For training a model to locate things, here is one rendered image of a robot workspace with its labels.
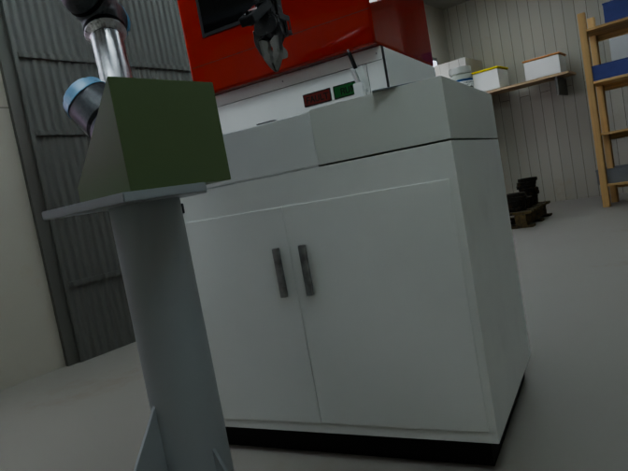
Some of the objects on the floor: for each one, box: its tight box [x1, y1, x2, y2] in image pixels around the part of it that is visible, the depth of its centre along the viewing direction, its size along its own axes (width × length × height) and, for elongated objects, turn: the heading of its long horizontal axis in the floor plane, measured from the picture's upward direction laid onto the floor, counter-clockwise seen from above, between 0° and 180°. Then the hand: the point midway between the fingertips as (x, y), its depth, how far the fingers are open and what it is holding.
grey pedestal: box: [42, 182, 235, 471], centre depth 122 cm, size 51×44×82 cm
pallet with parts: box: [507, 177, 552, 229], centre depth 630 cm, size 95×138×50 cm
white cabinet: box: [179, 139, 531, 466], centre depth 180 cm, size 64×96×82 cm, turn 127°
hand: (274, 66), depth 150 cm, fingers closed
